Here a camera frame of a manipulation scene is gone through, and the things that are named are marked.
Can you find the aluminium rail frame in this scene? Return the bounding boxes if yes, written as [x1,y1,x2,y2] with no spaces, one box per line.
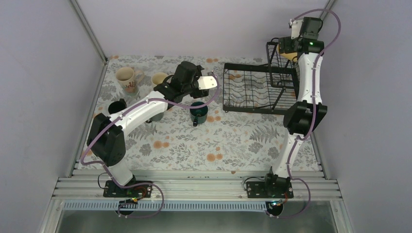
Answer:
[40,169,353,233]

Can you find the dark grey mug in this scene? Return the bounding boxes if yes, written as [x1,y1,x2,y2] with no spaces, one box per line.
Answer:
[145,112,164,123]

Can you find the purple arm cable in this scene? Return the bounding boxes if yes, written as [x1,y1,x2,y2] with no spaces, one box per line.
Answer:
[79,71,222,219]
[264,8,342,220]

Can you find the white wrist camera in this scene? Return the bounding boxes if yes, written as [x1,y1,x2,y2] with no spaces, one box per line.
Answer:
[197,76,217,90]
[289,19,303,39]

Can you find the matte black mug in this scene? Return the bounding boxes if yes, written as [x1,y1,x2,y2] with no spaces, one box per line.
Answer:
[108,99,127,115]

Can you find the floral patterned table mat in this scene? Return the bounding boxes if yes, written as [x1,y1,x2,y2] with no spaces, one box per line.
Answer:
[95,55,285,172]

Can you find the short cream mug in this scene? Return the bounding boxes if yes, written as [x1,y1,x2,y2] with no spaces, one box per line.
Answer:
[151,72,168,87]

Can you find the teal green mug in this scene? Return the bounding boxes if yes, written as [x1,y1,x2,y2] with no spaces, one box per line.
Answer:
[189,105,208,127]

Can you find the yellow mug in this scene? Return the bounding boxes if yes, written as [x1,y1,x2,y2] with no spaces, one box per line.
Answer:
[280,52,298,62]

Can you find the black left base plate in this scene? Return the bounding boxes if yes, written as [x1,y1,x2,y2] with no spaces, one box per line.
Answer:
[103,180,153,200]

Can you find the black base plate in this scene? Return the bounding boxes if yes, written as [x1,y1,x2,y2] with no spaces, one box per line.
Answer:
[103,180,153,200]
[246,181,294,199]

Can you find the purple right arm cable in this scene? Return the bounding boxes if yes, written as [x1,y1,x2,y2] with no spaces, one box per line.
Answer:
[264,8,342,220]

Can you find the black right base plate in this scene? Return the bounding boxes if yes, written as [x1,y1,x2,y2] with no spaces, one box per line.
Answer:
[246,181,294,199]

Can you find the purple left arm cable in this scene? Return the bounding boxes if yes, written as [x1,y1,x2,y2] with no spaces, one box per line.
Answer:
[79,71,222,219]

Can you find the tall floral cream mug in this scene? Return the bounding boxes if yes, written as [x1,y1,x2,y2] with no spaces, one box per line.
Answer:
[115,67,145,95]

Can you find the black wire dish rack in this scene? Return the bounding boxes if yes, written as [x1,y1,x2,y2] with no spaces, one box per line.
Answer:
[223,37,299,115]

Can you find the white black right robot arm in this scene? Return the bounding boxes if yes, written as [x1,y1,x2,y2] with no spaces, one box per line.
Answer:
[263,17,327,198]

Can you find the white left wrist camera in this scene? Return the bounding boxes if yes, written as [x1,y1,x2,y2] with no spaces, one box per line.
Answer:
[197,76,217,90]

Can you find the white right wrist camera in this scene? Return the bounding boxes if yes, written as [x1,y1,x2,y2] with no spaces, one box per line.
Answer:
[289,19,303,39]

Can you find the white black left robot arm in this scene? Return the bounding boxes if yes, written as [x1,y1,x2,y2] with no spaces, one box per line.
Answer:
[81,61,220,197]

